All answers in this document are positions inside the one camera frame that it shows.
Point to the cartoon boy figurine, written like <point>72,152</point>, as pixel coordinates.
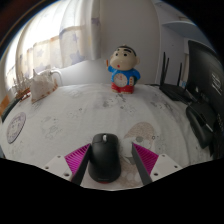
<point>124,71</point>

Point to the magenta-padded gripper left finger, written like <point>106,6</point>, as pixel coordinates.
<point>75,159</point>

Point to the white wall shelf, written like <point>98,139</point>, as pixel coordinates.
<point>181,28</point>

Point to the sheer white star-print curtain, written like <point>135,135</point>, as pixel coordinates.
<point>60,40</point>

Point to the black computer mouse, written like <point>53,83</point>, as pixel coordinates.
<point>104,158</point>

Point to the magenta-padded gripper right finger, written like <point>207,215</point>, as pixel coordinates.
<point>146,159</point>

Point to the large white conch shell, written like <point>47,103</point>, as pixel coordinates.
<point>41,87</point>

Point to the black computer monitor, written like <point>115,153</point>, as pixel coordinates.
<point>206,83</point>

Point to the white printed tablecloth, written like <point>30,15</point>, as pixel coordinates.
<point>83,110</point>

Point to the black router with antennas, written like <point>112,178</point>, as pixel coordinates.
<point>175,90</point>

